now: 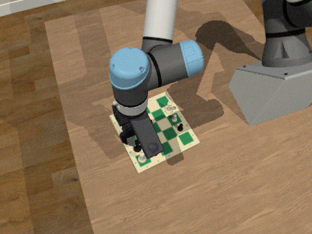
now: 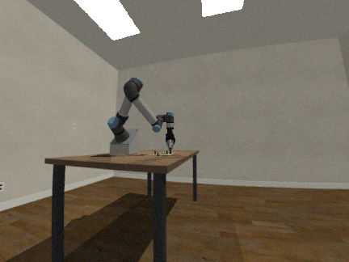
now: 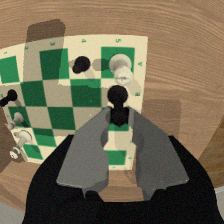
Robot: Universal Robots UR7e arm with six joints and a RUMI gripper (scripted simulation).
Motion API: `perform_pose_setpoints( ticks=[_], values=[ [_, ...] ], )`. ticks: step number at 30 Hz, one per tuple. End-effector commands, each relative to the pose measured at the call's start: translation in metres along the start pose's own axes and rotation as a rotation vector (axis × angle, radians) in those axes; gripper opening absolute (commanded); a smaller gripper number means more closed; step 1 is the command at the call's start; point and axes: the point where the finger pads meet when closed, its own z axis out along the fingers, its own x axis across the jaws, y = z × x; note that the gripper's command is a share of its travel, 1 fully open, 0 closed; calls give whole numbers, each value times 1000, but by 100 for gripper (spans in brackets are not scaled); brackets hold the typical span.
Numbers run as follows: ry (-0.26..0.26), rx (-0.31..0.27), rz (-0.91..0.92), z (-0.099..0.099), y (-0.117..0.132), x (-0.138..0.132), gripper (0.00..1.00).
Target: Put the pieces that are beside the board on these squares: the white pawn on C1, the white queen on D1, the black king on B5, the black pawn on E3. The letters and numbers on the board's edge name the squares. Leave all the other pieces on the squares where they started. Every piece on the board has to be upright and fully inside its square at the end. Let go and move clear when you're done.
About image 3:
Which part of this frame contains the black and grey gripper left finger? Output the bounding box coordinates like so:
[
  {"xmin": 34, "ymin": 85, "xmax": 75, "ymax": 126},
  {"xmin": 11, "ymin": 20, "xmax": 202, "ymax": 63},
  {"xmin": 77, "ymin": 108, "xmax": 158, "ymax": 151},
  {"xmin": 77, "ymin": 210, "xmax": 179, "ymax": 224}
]
[{"xmin": 22, "ymin": 106, "xmax": 112, "ymax": 224}]

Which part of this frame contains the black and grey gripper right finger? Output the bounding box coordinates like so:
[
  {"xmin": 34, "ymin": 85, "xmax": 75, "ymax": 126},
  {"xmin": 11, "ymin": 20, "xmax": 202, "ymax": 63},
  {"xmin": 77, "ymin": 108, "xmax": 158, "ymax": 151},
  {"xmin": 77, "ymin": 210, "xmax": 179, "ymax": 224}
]
[{"xmin": 125, "ymin": 106, "xmax": 224, "ymax": 224}]

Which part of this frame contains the green and cream chessboard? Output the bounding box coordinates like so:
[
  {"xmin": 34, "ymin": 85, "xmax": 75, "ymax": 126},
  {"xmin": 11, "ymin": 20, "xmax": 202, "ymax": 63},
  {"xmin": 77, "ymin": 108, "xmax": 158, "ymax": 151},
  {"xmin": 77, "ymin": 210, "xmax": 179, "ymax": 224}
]
[{"xmin": 0, "ymin": 34, "xmax": 148, "ymax": 170}]

